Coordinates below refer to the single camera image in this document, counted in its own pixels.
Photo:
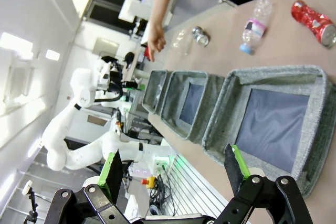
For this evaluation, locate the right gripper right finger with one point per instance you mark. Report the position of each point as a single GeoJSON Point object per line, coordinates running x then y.
{"type": "Point", "coordinates": [233, 169]}

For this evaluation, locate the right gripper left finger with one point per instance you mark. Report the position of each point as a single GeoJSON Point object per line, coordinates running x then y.
{"type": "Point", "coordinates": [114, 176]}

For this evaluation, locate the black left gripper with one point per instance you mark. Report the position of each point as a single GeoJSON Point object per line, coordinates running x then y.
{"type": "Point", "coordinates": [122, 84]}

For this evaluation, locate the clear plastic cup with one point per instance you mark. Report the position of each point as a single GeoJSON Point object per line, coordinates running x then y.
{"type": "Point", "coordinates": [181, 43]}

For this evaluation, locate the clear bottle pink label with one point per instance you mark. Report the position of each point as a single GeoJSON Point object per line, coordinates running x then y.
{"type": "Point", "coordinates": [256, 24]}

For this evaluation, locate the crushed red soda can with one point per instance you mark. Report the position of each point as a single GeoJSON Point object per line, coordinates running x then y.
{"type": "Point", "coordinates": [309, 18]}

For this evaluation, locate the person's right forearm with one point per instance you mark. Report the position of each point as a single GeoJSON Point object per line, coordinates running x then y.
{"type": "Point", "coordinates": [157, 11]}

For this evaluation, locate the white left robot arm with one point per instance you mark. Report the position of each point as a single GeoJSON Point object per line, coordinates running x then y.
{"type": "Point", "coordinates": [57, 134]}

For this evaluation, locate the person's right hand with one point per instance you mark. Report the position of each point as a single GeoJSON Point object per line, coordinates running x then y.
{"type": "Point", "coordinates": [156, 37]}

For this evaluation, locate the grey fabric basket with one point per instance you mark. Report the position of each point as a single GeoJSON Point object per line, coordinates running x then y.
{"type": "Point", "coordinates": [319, 119]}
{"type": "Point", "coordinates": [173, 103]}
{"type": "Point", "coordinates": [155, 90]}

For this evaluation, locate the white control box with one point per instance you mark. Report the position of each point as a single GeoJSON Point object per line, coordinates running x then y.
{"type": "Point", "coordinates": [141, 170]}

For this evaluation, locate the red emergency stop button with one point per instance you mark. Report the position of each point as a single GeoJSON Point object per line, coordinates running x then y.
{"type": "Point", "coordinates": [149, 182]}

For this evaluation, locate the black soda can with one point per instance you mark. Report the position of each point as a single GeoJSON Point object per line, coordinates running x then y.
{"type": "Point", "coordinates": [200, 37]}

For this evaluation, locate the aluminium rail platform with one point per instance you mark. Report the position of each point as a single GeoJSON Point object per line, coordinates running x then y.
{"type": "Point", "coordinates": [194, 190]}

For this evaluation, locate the small camera on tripod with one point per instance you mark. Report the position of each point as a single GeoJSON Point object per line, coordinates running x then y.
{"type": "Point", "coordinates": [27, 188]}

